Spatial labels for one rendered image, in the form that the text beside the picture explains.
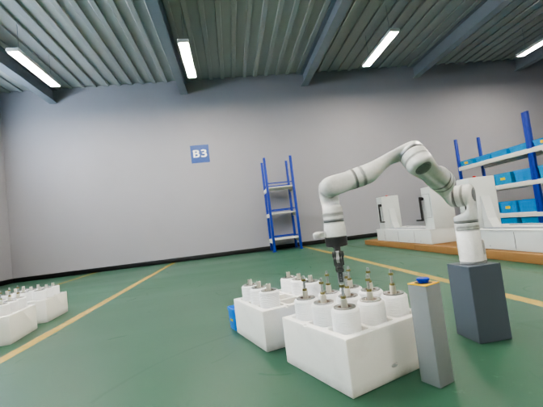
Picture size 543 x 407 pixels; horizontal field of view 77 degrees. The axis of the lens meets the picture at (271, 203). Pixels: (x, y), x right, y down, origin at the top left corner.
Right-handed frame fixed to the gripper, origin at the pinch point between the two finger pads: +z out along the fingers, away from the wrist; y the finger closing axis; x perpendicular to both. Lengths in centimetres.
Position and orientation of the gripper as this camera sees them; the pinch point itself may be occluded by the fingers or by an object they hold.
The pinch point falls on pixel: (341, 277)
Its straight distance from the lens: 122.0
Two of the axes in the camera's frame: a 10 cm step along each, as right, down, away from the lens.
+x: -9.7, 1.3, 2.2
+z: 1.2, 9.9, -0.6
